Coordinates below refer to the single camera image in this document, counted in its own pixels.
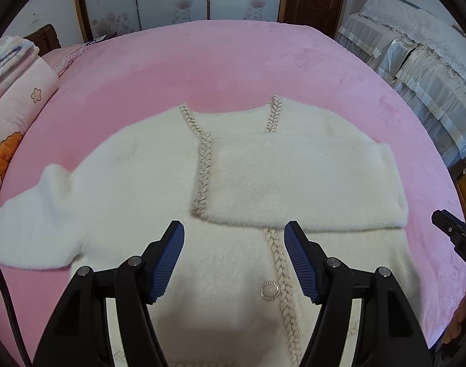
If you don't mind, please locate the dark wooden headboard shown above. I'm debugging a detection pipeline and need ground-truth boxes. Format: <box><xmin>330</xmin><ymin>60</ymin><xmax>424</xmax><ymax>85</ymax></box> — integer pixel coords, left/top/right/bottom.
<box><xmin>23</xmin><ymin>24</ymin><xmax>62</xmax><ymax>58</ymax></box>

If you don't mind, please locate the person's right hand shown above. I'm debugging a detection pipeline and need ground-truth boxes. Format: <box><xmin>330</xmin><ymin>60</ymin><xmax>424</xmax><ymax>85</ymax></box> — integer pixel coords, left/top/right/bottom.
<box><xmin>442</xmin><ymin>279</ymin><xmax>466</xmax><ymax>347</ymax></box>

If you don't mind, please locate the pink flower pillow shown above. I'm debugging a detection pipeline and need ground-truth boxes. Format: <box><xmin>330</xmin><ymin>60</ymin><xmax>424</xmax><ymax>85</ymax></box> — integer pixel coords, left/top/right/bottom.
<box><xmin>0</xmin><ymin>54</ymin><xmax>61</xmax><ymax>207</ymax></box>

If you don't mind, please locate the pink bed blanket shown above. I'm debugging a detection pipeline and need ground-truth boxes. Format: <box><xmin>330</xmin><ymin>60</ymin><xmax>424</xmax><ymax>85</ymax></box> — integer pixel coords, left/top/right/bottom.
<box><xmin>0</xmin><ymin>19</ymin><xmax>466</xmax><ymax>367</ymax></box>

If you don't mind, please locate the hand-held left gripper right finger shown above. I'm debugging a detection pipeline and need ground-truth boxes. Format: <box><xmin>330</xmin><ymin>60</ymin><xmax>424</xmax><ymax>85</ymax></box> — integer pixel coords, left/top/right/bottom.
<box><xmin>284</xmin><ymin>221</ymin><xmax>434</xmax><ymax>367</ymax></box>

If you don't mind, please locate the black cable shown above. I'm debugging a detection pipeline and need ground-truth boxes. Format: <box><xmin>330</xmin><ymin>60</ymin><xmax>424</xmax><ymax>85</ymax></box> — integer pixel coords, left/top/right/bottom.
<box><xmin>0</xmin><ymin>243</ymin><xmax>32</xmax><ymax>367</ymax></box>

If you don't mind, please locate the lace covered sofa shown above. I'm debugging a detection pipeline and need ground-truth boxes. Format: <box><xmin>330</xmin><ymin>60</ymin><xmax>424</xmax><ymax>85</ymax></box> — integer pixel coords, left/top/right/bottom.
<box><xmin>335</xmin><ymin>0</ymin><xmax>466</xmax><ymax>169</ymax></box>

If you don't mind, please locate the folded blue white blanket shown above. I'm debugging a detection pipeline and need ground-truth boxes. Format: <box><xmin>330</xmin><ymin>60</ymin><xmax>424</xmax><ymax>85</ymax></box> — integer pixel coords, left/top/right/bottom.
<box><xmin>0</xmin><ymin>35</ymin><xmax>40</xmax><ymax>89</ymax></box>

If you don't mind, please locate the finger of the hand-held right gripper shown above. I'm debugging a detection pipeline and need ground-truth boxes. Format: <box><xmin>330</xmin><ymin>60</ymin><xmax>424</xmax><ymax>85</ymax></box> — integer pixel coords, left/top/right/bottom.
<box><xmin>431</xmin><ymin>209</ymin><xmax>466</xmax><ymax>273</ymax></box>

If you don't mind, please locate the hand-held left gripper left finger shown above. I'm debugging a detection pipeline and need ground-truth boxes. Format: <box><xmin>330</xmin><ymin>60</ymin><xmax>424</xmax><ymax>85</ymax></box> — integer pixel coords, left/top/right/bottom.
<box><xmin>33</xmin><ymin>221</ymin><xmax>185</xmax><ymax>367</ymax></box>

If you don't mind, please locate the white fuzzy cardigan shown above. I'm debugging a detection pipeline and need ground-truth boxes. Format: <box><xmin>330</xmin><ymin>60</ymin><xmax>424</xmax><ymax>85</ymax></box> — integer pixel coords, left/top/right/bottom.
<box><xmin>0</xmin><ymin>95</ymin><xmax>423</xmax><ymax>367</ymax></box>

